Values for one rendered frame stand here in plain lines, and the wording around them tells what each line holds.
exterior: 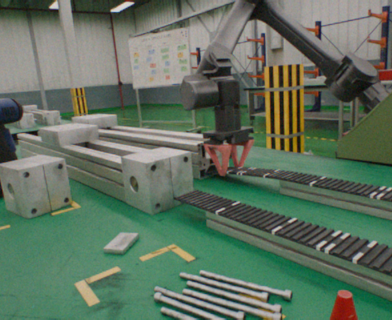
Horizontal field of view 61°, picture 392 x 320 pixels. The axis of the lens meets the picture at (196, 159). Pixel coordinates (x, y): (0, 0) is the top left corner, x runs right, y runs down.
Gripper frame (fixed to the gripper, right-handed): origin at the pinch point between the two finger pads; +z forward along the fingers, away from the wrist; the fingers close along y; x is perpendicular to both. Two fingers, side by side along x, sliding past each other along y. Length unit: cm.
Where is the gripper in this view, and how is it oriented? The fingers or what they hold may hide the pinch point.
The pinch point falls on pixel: (230, 169)
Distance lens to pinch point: 75.7
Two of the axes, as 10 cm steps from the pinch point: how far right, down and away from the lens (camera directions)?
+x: 6.5, 1.2, -7.5
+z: 0.8, 9.7, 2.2
